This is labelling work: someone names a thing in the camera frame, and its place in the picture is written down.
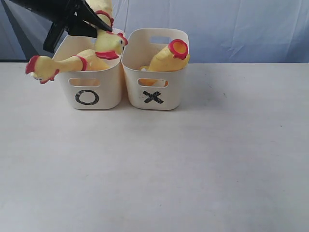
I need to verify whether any detached chicken head with tube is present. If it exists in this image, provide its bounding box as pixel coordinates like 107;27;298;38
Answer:
139;66;168;87

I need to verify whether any yellow rubber chicken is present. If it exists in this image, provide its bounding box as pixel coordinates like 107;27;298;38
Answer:
86;0;128;60
25;49;110;84

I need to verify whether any headless yellow rubber chicken body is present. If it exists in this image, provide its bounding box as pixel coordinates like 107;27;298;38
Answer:
139;39;190;72

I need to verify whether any yellow rubber chicken front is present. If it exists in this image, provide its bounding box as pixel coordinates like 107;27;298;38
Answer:
86;0;128;60

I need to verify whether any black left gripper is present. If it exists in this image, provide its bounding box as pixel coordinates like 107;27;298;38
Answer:
11;0;113;53

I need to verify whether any cream bin marked O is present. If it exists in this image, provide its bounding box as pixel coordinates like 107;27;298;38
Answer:
53;35;124;110

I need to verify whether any cream bin marked X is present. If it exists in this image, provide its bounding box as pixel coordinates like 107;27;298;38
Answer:
121;28;189;110

